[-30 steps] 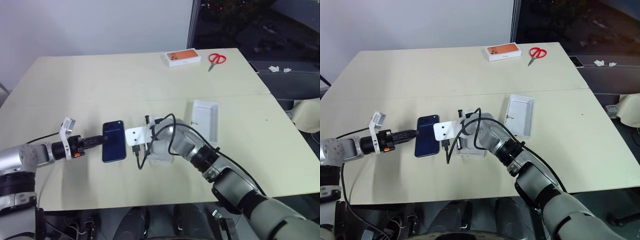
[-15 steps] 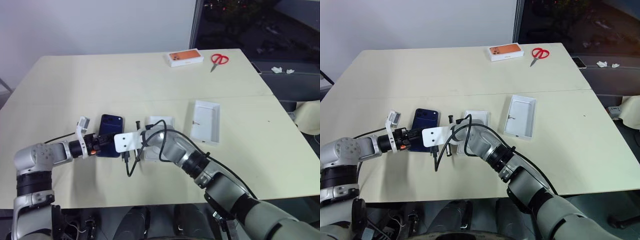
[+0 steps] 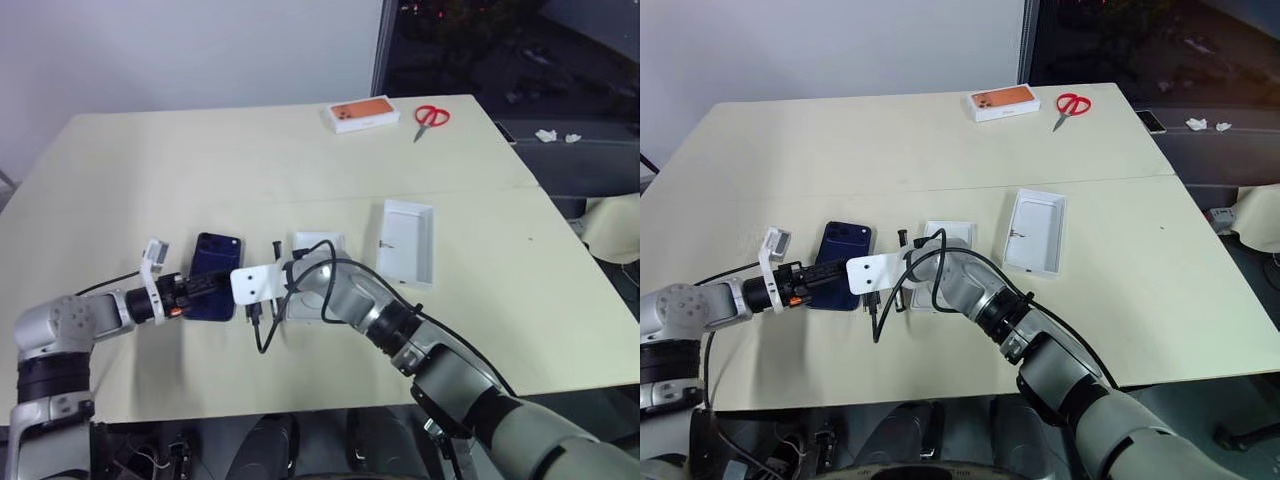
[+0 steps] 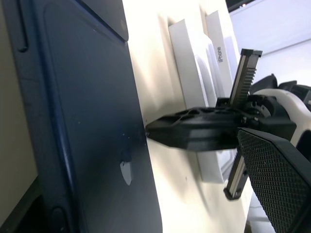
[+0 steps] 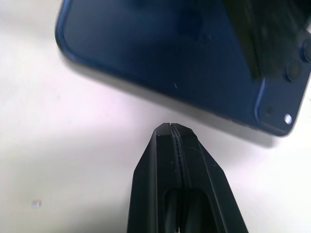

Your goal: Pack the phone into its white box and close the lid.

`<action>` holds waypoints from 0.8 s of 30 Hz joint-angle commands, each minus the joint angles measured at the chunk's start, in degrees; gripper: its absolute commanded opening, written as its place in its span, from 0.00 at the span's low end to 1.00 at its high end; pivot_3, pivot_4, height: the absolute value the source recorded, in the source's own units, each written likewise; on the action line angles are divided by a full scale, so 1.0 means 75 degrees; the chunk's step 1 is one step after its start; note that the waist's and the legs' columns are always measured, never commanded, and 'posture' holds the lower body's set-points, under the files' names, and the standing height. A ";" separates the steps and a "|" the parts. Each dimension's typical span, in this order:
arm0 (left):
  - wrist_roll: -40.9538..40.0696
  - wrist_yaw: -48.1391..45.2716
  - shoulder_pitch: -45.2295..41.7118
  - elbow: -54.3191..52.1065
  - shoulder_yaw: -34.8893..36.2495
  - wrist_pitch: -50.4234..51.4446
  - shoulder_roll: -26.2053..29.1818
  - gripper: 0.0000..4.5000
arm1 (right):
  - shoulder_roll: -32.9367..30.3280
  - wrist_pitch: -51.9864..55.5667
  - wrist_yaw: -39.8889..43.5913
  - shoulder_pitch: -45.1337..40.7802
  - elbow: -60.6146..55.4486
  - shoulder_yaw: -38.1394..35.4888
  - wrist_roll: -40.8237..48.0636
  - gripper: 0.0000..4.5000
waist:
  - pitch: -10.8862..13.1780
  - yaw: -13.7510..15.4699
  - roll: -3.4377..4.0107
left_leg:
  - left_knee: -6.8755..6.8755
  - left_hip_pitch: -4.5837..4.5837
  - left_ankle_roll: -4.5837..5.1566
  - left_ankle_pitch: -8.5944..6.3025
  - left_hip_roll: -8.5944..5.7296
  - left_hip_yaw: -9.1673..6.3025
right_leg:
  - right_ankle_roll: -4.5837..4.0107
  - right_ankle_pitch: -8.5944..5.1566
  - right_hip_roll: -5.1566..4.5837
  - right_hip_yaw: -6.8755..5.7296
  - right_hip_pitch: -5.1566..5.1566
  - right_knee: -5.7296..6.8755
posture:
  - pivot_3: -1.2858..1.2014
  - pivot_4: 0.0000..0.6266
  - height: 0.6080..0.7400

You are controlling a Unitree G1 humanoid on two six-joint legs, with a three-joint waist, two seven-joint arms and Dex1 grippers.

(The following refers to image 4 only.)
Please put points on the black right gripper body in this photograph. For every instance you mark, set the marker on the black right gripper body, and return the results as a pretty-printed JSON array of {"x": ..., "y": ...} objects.
[{"x": 277, "y": 129}]

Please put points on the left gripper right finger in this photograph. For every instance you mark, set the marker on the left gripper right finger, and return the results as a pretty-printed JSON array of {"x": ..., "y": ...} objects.
[{"x": 279, "y": 182}]

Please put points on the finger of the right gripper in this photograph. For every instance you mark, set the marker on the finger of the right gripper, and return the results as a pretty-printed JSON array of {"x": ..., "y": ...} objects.
[
  {"x": 194, "y": 119},
  {"x": 201, "y": 140}
]

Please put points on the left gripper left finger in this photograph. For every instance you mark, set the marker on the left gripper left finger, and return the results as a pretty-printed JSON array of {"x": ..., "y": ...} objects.
[{"x": 39, "y": 218}]

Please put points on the dark blue smartphone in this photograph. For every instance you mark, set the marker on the dark blue smartphone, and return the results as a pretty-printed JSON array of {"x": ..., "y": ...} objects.
[{"x": 85, "y": 97}]

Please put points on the white insert tray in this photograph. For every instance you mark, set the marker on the white insert tray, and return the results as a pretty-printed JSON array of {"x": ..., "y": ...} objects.
[{"x": 187, "y": 60}]

